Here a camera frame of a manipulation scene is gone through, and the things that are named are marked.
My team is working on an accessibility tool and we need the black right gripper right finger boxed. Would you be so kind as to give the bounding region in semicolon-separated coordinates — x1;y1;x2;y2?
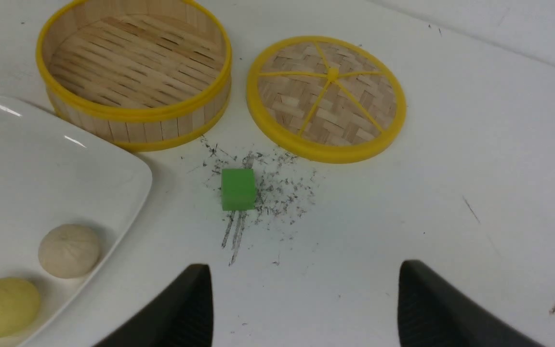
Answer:
397;260;542;347

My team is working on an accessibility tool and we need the white rectangular plate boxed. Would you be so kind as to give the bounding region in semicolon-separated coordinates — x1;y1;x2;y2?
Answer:
0;96;153;347

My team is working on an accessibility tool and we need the green cube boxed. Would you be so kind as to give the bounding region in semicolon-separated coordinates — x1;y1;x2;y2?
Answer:
222;168;256;211

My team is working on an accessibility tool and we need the woven bamboo steamer lid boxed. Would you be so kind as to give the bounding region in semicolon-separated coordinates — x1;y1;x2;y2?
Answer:
246;37;407;164

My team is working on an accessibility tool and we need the yellow steamed bun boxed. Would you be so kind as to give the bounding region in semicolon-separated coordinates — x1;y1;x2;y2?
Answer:
0;277;40;338

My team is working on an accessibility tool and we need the white steamed bun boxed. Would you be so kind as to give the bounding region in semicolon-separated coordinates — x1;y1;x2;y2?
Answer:
38;224;102;279

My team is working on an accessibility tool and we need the bamboo steamer basket yellow rim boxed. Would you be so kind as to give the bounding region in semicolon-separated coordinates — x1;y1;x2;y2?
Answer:
35;0;233;152

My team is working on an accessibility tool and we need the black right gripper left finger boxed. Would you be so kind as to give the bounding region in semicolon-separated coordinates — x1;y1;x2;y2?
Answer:
96;264;214;347

